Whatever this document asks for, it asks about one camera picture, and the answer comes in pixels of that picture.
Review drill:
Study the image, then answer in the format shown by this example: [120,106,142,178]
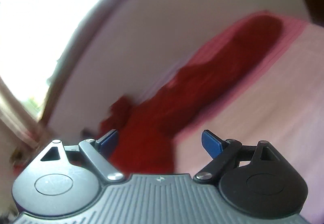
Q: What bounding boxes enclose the brown wooden window frame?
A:
[39,0,125,126]

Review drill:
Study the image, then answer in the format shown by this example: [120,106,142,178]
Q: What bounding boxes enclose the red puffer coat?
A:
[99,15,283,175]

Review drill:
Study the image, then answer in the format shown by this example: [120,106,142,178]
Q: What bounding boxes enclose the beige patterned curtain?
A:
[1,81,53,160]

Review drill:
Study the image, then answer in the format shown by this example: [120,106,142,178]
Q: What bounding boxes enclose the pink checked bed sheet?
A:
[175,17,323,223]

